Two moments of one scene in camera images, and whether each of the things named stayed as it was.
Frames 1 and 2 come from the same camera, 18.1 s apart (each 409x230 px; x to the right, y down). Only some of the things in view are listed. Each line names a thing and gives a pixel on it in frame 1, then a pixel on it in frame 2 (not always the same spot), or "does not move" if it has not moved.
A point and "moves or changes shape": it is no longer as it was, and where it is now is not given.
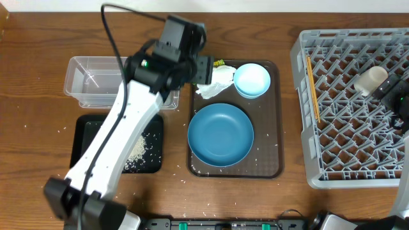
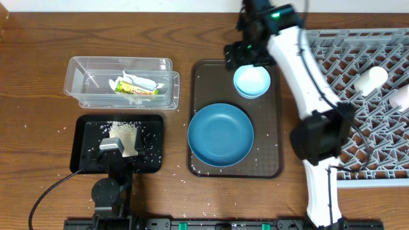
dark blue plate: [220, 135] does not move
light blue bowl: [251, 80] does not move
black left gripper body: [204, 69] → [104, 158]
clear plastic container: [96, 82] does not move
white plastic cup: [369, 80] does not move
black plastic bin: [146, 156] does not move
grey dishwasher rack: [349, 139] does not move
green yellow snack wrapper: [218, 62] moves or changes shape
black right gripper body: [396, 99] → [246, 55]
